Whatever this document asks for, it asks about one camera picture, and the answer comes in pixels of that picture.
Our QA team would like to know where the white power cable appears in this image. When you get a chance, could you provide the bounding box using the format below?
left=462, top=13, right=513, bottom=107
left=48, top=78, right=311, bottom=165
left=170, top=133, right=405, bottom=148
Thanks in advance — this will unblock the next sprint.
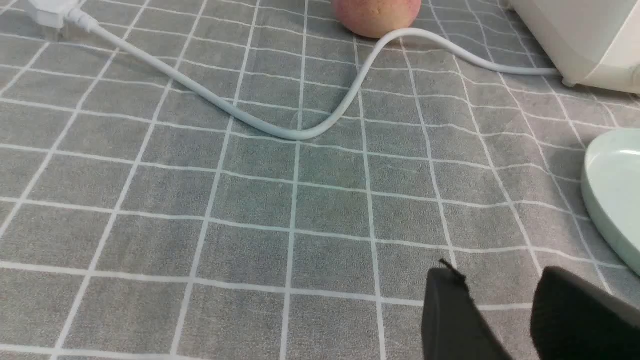
left=65, top=7, right=562, bottom=141

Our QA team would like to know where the grey checked tablecloth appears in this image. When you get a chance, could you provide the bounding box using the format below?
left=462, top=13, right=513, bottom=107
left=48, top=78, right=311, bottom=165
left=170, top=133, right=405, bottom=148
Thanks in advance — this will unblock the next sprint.
left=0, top=0, right=639, bottom=360

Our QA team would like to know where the white toaster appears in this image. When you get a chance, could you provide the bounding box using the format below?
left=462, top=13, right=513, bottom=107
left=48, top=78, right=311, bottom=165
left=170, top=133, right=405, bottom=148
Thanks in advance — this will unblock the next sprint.
left=509, top=0, right=640, bottom=94

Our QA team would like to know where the pink peach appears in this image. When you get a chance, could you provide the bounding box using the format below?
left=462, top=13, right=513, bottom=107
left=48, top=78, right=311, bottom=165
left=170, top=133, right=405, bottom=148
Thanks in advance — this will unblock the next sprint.
left=330, top=0, right=422, bottom=39

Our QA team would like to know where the white power plug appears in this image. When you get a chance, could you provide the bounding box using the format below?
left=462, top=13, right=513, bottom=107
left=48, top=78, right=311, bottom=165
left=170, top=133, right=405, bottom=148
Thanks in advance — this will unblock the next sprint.
left=24, top=0, right=87, bottom=30

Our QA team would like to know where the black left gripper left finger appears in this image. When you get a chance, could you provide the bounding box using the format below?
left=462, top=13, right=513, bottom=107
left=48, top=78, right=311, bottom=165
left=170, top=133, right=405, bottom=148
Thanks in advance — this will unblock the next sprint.
left=422, top=259, right=512, bottom=360

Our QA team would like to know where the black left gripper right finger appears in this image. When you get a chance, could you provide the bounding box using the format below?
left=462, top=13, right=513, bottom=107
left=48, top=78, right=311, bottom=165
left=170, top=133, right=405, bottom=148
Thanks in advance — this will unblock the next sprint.
left=530, top=266, right=640, bottom=360

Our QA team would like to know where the light green plate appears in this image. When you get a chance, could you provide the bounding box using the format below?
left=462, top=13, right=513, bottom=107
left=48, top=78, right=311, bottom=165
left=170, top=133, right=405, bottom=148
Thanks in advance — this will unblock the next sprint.
left=581, top=129, right=640, bottom=275

